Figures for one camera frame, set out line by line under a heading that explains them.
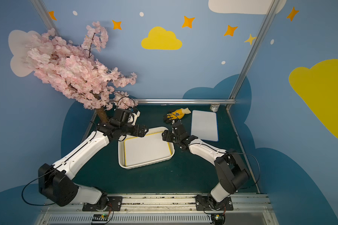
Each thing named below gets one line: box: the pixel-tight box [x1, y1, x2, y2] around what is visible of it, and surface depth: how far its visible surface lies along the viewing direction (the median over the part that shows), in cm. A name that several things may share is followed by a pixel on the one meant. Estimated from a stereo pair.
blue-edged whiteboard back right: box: [191, 110, 220, 143], surface depth 114 cm
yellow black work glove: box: [163, 107, 192, 124], surface depth 117 cm
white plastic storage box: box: [117, 126, 175, 170], surface depth 93 cm
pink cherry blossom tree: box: [25, 21, 139, 123], surface depth 71 cm
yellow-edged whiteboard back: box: [123, 131, 172, 167], surface depth 93 cm
